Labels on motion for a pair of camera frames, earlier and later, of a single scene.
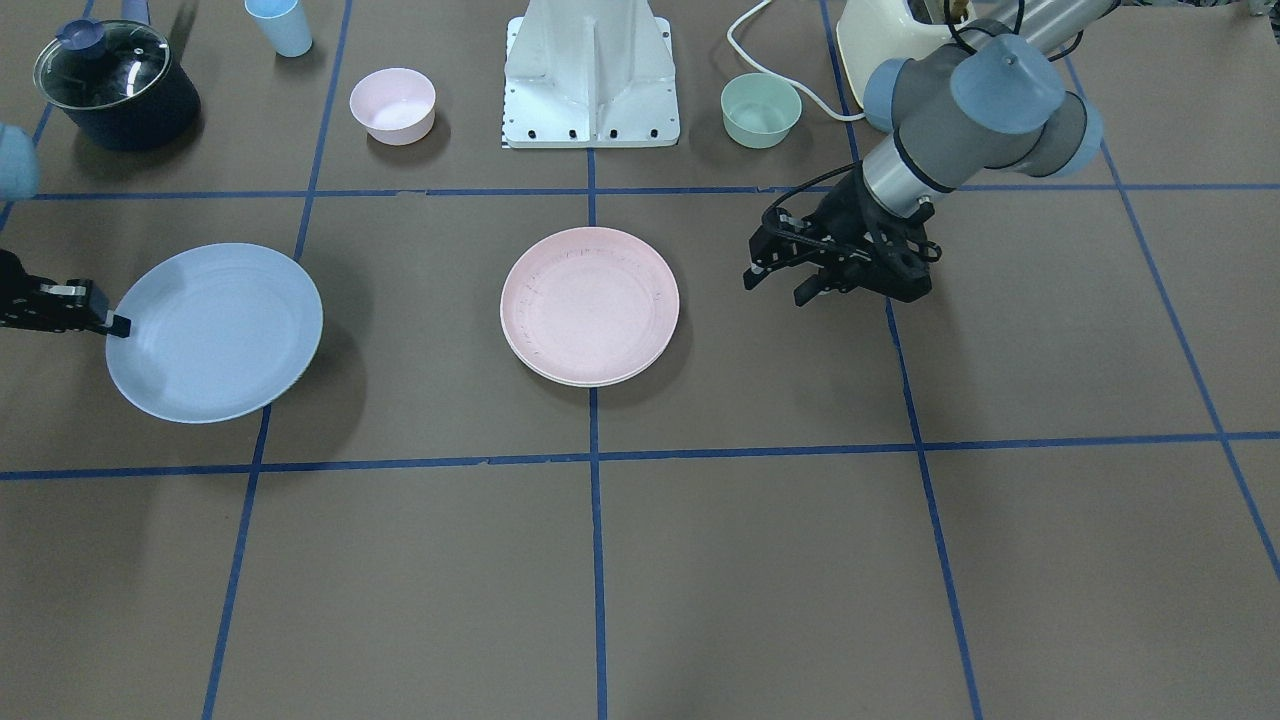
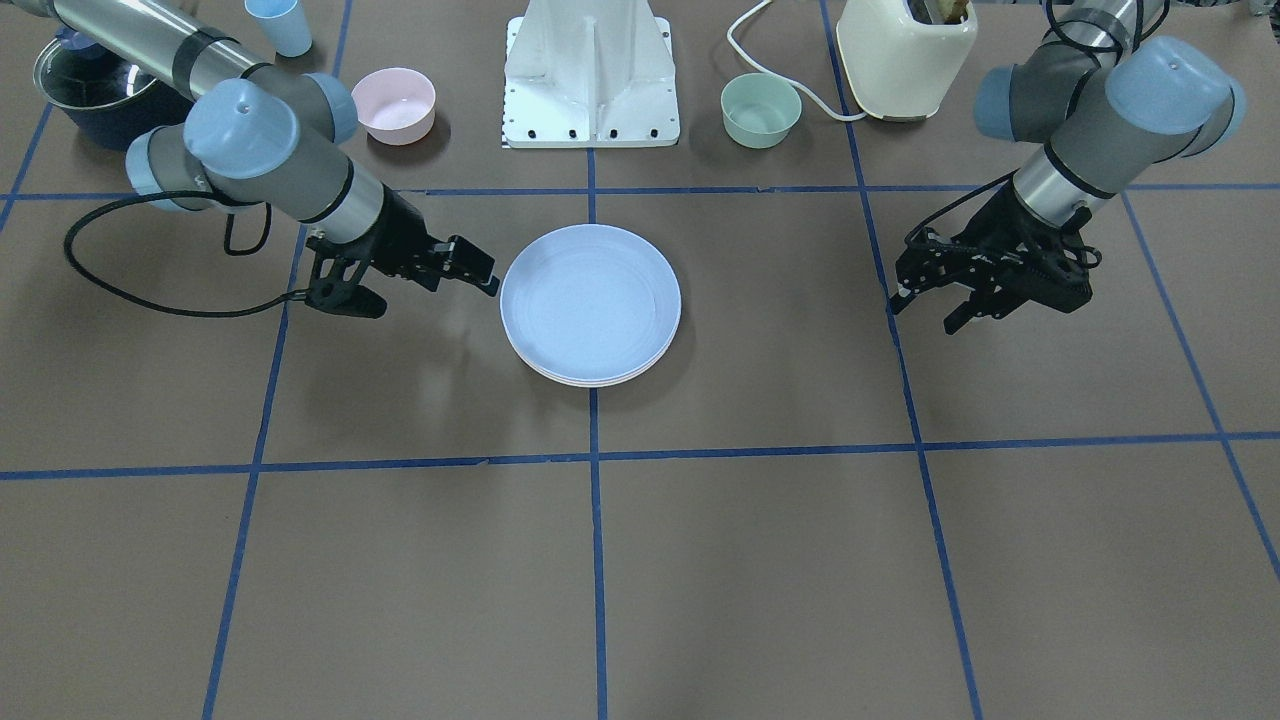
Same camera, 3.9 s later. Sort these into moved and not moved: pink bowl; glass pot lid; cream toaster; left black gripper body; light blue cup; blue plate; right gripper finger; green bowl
Moved: left black gripper body; blue plate; right gripper finger
Not moved: glass pot lid; green bowl; cream toaster; pink bowl; light blue cup
